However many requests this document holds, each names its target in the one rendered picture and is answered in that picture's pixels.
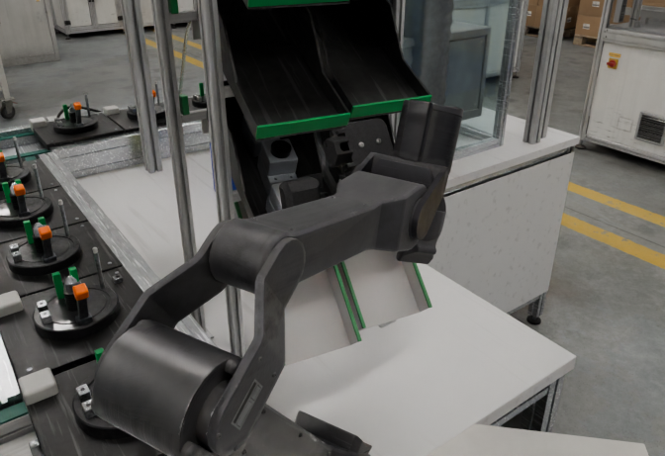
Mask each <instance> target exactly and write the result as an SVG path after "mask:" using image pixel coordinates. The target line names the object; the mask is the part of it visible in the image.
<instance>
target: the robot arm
mask: <svg viewBox="0 0 665 456"><path fill-rule="evenodd" d="M463 112H464V110H463V109H460V108H457V107H455V106H454V107H448V106H442V105H436V104H435V103H431V102H426V101H419V100H413V99H411V100H410V101H409V100H405V101H404V103H403V108H402V112H401V117H400V122H399V125H398V130H397V135H396V140H395V144H394V149H393V146H392V143H391V140H390V136H389V133H388V129H387V126H386V124H385V122H384V121H383V120H381V119H378V118H376V119H370V120H365V121H360V122H355V123H351V124H348V125H347V126H346V127H344V128H343V129H338V130H333V131H330V136H331V138H327V139H326V140H325V141H324V150H325V154H326V158H327V161H328V165H329V166H330V167H331V168H334V167H338V168H339V170H340V172H341V173H344V174H340V175H338V176H339V180H338V183H337V187H336V194H334V195H331V196H329V195H328V192H324V185H323V177H322V172H321V173H316V174H311V175H306V176H302V177H300V178H297V179H292V180H287V181H283V182H282V183H281V184H280V185H279V191H280V198H281V205H282V210H279V211H275V212H272V213H268V214H264V215H261V216H257V217H253V218H250V219H240V218H237V219H232V220H223V221H222V222H220V223H218V224H217V225H216V226H215V227H214V228H213V229H212V230H211V232H210V233H209V235H208V236H207V238H206V239H205V241H204V242H203V244H202V245H201V247H200V249H199V250H198V252H197V253H196V255H195V256H194V257H192V258H191V259H190V260H188V261H187V262H185V263H184V264H182V265H181V266H179V267H178V268H177V269H175V270H174V271H172V272H171V273H169V274H168V275H166V276H165V277H164V278H162V279H161V280H159V281H158V282H156V283H155V284H154V285H152V286H151V287H149V288H148V289H146V290H145V291H144V292H143V293H142V295H141V296H140V298H139V299H138V301H137V302H136V304H135V305H134V307H133V308H132V310H131V311H130V313H129V314H128V315H127V317H126V318H125V320H124V321H123V323H122V324H121V326H120V327H119V329H118V330H117V332H116V333H115V335H114V336H113V338H112V339H111V341H110V342H109V344H108V345H107V347H106V348H105V350H104V351H103V353H102V355H101V357H100V359H99V361H98V363H97V366H96V371H95V376H94V378H95V382H94V386H93V399H92V400H91V403H90V407H91V408H92V410H93V411H94V413H95V414H96V415H98V416H99V417H100V418H102V419H103V420H105V421H107V422H109V423H110V424H112V425H114V426H116V427H118V428H119V429H121V430H123V431H125V432H126V433H127V434H129V435H131V436H133V437H135V438H136V439H138V440H140V441H142V442H144V443H146V444H147V445H149V446H151V447H153V448H155V449H156V450H158V451H160V452H162V453H164V454H165V455H167V456H371V455H370V454H368V453H369V451H370V450H371V448H372V445H369V444H367V443H365V442H363V441H362V440H361V439H360V438H359V437H358V436H357V435H355V434H352V433H350V432H348V431H346V430H343V429H341V428H339V427H337V426H334V425H332V424H330V423H328V422H325V421H323V420H321V419H319V418H316V417H314V416H312V415H310V414H307V413H305V412H303V411H301V410H299V411H298V414H297V416H296V419H295V422H294V421H292V420H291V419H289V418H288V417H286V416H285V415H283V414H282V413H280V412H279V411H277V410H275V409H274V408H272V407H271V406H269V405H268V404H267V403H266V402H267V400H268V398H269V396H270V394H271V392H272V390H273V388H274V386H275V384H276V382H277V380H278V378H279V376H280V374H281V372H282V370H283V368H284V365H285V308H286V306H287V304H288V302H289V300H290V299H291V297H292V295H293V293H294V291H295V289H296V287H297V286H298V284H299V283H300V282H302V281H304V280H306V279H308V278H310V277H312V276H314V275H316V274H318V273H320V272H322V271H325V270H327V269H329V268H331V267H333V266H335V265H337V264H339V263H340V262H342V261H344V260H346V259H348V258H350V257H352V256H355V255H357V254H359V253H361V252H363V251H365V250H370V249H375V250H384V251H392V252H397V255H396V258H397V260H398V261H403V262H412V263H421V264H429V263H430V262H431V261H432V259H433V256H434V255H435V254H436V248H435V247H436V243H437V240H438V238H439V236H440V234H441V232H442V228H443V224H444V220H445V215H446V205H445V200H444V198H443V194H444V192H445V188H446V184H447V179H448V175H449V173H450V170H451V166H452V161H453V157H454V152H455V149H456V144H457V140H458V135H459V130H460V126H461V121H462V117H463ZM227 285H230V286H233V287H236V288H239V289H242V290H245V291H247V292H250V293H252V294H255V296H254V337H253V340H252V342H251V344H250V346H249V348H248V349H247V351H246V352H245V354H244V356H243V357H242V358H241V357H239V356H236V355H234V354H232V353H230V352H228V351H225V350H223V349H221V348H218V347H216V346H214V345H211V344H209V343H207V342H204V341H202V340H199V339H197V338H195V337H192V336H190V335H188V334H185V333H183V332H181V331H178V330H176V329H174V328H175V326H176V325H177V324H178V323H179V322H180V321H181V320H182V319H184V318H186V317H187V316H188V315H190V314H191V313H193V312H194V311H195V310H197V309H198V308H200V307H201V306H203V305H204V304H205V303H207V302H208V301H210V300H211V299H212V298H214V297H215V296H217V295H218V294H219V293H221V292H222V291H223V290H224V289H225V288H226V287H227Z"/></svg>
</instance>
